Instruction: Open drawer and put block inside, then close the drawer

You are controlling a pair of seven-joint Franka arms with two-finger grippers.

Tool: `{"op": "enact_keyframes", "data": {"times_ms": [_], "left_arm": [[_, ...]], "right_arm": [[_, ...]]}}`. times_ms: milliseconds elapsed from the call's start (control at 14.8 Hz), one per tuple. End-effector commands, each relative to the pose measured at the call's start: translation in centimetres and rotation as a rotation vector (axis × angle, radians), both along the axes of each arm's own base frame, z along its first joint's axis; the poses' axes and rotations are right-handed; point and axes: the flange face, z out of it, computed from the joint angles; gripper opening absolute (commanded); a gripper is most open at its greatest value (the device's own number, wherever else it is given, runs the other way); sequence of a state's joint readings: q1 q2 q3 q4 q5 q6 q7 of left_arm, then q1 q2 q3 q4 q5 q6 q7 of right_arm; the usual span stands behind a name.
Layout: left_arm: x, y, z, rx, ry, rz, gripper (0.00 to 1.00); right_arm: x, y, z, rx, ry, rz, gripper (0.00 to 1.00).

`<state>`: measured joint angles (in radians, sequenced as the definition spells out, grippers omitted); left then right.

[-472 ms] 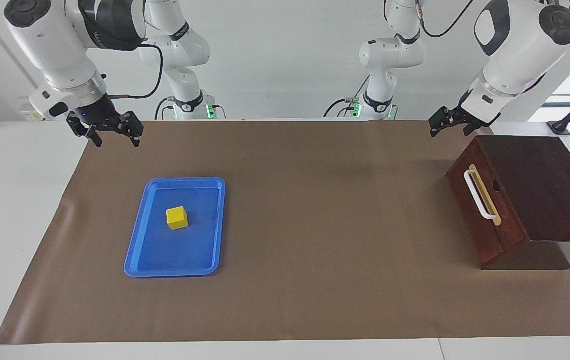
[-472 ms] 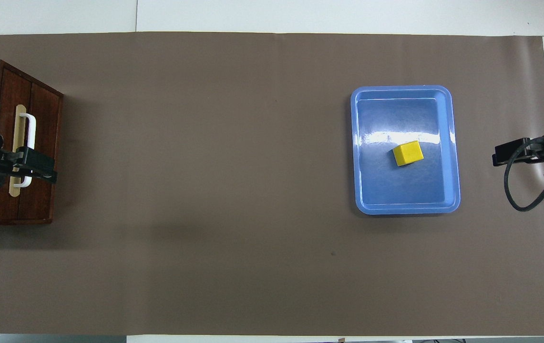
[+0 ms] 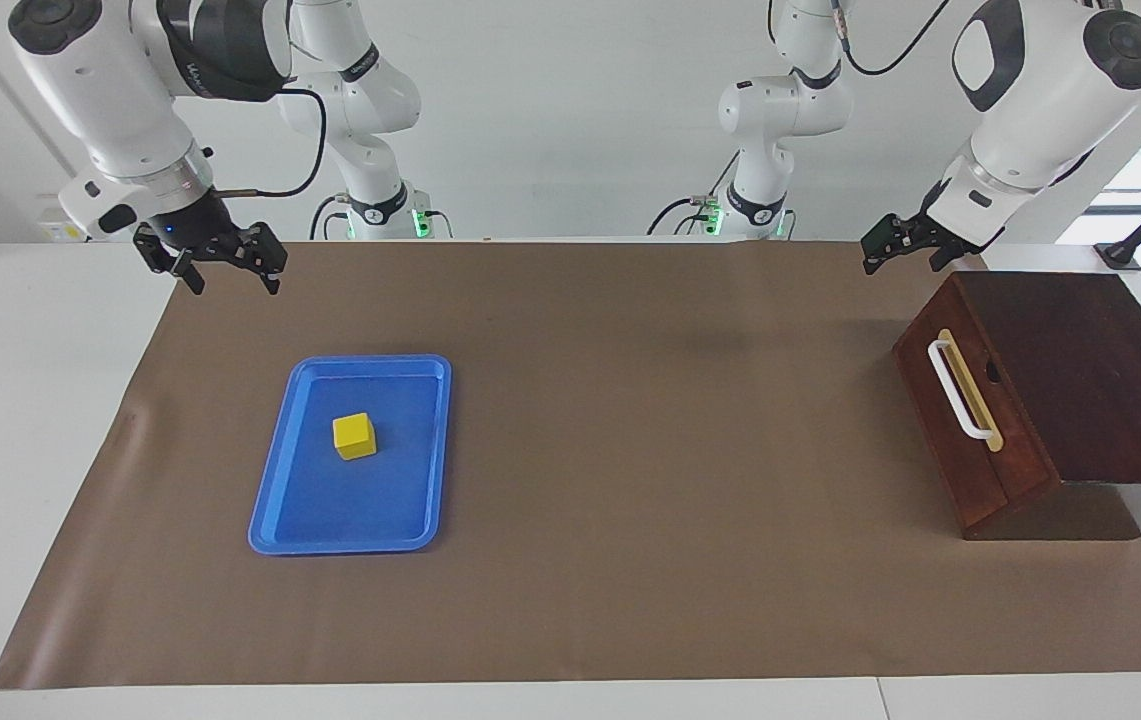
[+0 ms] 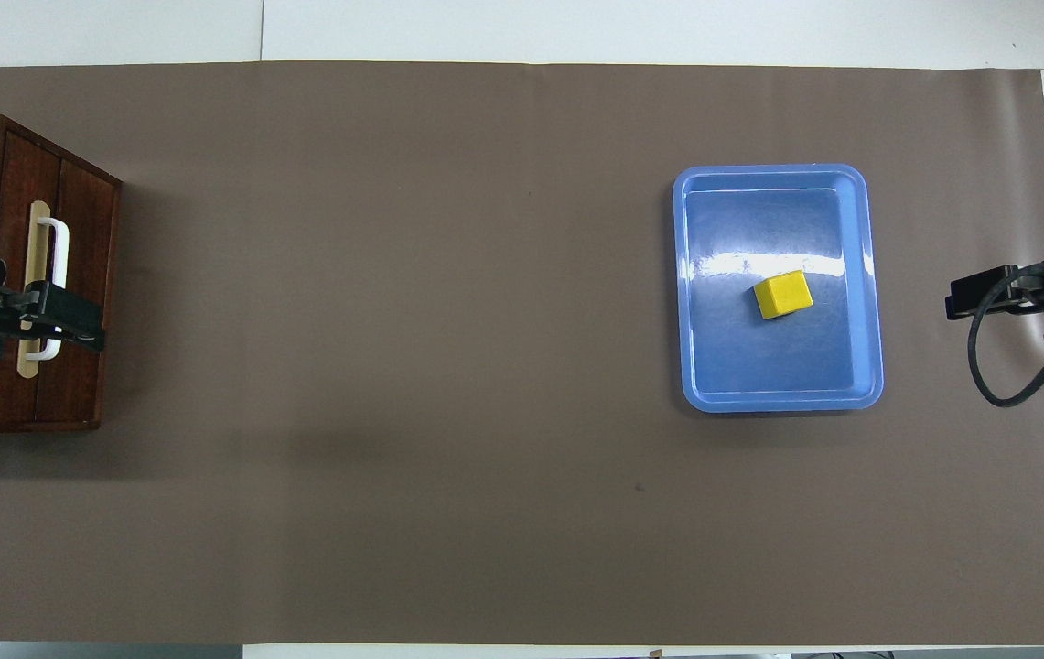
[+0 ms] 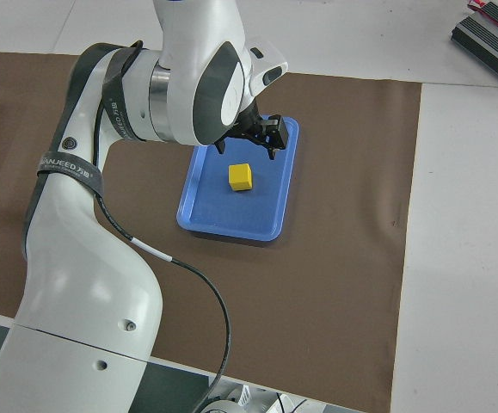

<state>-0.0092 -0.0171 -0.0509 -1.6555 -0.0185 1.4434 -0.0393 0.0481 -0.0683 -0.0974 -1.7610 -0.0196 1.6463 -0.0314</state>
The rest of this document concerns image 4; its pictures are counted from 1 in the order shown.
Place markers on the brown table mat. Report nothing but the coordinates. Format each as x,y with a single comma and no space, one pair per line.
393,366

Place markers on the yellow cube block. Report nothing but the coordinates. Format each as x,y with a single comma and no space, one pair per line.
782,295

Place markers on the blue plastic tray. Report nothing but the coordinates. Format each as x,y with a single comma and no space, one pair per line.
741,357

